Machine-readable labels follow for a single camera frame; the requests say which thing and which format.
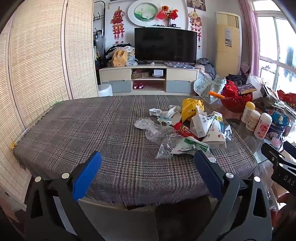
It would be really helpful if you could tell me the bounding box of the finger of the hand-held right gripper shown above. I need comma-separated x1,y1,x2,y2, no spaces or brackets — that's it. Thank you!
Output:
283,141,296,159
261,142,296,168

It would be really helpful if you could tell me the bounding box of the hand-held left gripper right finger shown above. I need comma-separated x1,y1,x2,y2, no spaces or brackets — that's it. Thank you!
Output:
194,150,272,241

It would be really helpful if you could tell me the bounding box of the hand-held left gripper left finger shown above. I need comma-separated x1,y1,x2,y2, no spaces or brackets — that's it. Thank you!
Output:
25,151,109,241

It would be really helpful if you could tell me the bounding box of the green white packet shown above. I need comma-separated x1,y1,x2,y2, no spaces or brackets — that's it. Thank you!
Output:
170,137,216,163

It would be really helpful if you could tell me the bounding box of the clear crinkled plastic wrapper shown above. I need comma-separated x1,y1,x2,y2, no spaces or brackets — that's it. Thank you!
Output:
156,133,185,159

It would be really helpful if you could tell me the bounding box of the grey trash bin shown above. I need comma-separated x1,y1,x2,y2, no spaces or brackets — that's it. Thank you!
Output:
155,197,214,241

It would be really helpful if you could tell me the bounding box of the red snack wrapper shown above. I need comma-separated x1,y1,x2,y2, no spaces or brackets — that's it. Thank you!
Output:
173,122,199,139

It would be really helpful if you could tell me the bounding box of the white blue wrapper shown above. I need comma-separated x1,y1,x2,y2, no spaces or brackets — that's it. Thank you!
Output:
149,105,183,126

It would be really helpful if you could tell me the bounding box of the clear plastic bag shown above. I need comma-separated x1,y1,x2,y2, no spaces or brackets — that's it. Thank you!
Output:
134,117,178,143

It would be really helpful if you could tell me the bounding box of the person's right hand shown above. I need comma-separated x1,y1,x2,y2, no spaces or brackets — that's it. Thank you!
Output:
272,192,296,232

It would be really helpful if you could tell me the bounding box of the pink hairbrush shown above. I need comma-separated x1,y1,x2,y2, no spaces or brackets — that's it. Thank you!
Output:
269,136,282,147

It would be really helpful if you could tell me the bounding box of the translucent shopping bag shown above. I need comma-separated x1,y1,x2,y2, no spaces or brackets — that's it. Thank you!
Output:
253,160,275,186

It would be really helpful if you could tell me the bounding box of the round printed tin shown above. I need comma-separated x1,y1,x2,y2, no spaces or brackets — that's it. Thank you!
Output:
265,123,287,142

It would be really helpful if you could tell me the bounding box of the white pink bottle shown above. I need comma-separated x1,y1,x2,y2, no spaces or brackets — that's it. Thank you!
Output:
254,113,273,139

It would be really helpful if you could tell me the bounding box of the blue snack packet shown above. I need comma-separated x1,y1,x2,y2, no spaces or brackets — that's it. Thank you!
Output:
266,109,292,127

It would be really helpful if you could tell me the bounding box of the cream white bottle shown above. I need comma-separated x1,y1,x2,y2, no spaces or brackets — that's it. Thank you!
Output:
246,110,261,131

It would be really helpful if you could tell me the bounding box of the yellow cap bottle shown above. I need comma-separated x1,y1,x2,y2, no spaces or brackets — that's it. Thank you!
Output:
241,101,256,124

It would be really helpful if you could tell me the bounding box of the grey plaid tablecloth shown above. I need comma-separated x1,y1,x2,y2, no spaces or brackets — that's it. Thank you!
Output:
13,95,258,207

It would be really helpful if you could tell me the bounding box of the red snack bag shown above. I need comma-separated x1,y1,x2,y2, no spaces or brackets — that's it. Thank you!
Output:
277,90,296,105

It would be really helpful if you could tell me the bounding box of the pile of printed packets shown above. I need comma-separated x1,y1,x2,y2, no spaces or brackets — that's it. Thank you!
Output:
253,80,296,112

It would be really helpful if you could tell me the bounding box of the red plastic basket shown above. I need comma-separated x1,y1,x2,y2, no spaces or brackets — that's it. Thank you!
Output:
220,80,253,113

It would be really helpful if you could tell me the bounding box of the dark book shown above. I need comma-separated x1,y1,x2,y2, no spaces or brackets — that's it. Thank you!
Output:
236,83,258,95

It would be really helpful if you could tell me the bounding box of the white stool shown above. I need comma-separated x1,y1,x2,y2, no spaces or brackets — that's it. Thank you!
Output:
97,84,113,97

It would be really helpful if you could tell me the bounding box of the green floral cloth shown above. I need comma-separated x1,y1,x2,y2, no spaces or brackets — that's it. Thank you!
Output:
194,74,226,96

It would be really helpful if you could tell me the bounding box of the beige grey TV cabinet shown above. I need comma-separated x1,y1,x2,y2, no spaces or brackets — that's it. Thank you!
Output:
99,61,200,93

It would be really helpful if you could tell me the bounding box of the window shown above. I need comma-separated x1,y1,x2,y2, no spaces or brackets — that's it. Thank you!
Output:
251,0,296,98

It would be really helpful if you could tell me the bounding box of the grey clothes pile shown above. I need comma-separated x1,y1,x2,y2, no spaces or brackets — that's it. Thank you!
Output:
196,58,217,79

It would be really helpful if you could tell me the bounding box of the yellow standing air conditioner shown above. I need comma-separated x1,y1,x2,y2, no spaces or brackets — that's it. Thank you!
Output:
215,11,242,78

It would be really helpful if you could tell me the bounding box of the cardboard box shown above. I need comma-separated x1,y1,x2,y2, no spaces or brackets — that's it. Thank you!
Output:
131,70,149,80

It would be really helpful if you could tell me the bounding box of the dark floral cloth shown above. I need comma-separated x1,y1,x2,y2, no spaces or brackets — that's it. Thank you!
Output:
164,62,196,69

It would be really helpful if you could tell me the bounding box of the yellow plush toy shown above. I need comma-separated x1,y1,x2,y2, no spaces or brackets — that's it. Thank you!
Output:
111,49,128,67

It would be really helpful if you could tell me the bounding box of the pink curtain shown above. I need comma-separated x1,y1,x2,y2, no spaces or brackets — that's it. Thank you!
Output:
238,0,260,77

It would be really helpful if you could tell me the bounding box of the bamboo folding screen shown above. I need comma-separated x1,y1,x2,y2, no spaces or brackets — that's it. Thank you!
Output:
0,0,99,204

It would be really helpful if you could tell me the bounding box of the translucent umbrella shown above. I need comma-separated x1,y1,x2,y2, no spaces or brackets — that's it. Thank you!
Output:
99,29,107,66

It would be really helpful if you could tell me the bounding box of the dark and white clothes pile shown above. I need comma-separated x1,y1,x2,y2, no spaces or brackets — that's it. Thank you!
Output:
105,42,136,66

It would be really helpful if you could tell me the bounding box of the black television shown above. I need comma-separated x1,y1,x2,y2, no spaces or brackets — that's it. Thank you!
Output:
134,27,198,64

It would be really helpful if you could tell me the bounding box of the beige horse hanging ornament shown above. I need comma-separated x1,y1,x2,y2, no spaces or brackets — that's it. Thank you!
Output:
188,8,203,47

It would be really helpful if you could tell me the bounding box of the red horse hanging ornament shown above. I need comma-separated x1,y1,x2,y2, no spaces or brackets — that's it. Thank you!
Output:
110,7,125,43

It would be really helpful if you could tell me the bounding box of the black coat rack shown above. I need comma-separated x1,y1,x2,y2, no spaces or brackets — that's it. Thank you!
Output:
93,1,107,67

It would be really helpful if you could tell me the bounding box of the vase with flowers and flags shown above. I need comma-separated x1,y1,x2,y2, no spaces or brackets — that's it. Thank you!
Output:
156,5,179,27

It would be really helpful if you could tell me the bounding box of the orange handled tool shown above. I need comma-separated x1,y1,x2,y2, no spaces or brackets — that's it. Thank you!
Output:
208,91,226,100

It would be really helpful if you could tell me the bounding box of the wall poster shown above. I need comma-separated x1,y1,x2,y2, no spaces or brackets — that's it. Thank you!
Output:
187,0,206,11

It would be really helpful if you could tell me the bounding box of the round wall picture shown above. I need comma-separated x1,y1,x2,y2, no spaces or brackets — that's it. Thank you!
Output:
127,0,159,26

